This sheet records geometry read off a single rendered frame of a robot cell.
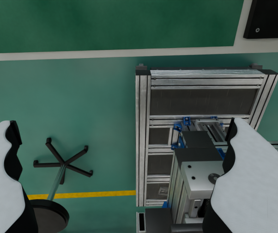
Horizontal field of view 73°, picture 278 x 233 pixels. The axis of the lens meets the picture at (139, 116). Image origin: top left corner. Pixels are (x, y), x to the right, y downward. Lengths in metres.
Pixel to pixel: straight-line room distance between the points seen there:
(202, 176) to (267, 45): 0.38
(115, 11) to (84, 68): 0.88
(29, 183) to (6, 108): 0.85
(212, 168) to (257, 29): 0.36
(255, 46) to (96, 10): 0.42
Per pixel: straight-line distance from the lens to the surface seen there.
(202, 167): 0.52
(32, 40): 0.57
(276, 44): 0.64
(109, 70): 1.33
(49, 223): 1.54
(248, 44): 0.60
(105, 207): 2.36
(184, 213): 0.57
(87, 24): 0.52
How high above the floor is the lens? 1.26
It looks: 58 degrees down
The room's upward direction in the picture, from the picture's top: 176 degrees clockwise
